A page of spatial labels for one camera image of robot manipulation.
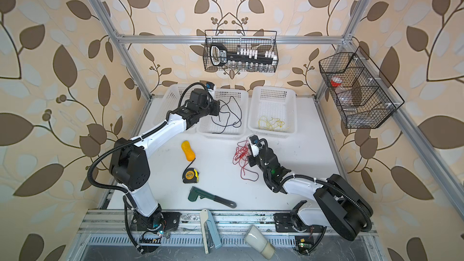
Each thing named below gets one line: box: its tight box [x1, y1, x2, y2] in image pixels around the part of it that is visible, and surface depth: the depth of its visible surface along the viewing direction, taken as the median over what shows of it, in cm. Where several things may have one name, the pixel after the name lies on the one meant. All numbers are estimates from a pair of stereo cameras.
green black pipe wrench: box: [187, 186, 237, 209], surface depth 82 cm
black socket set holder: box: [210, 42, 278, 68], surface depth 84 cm
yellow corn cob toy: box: [181, 140, 196, 162], surface depth 94 cm
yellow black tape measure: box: [182, 167, 200, 184], surface depth 86 cm
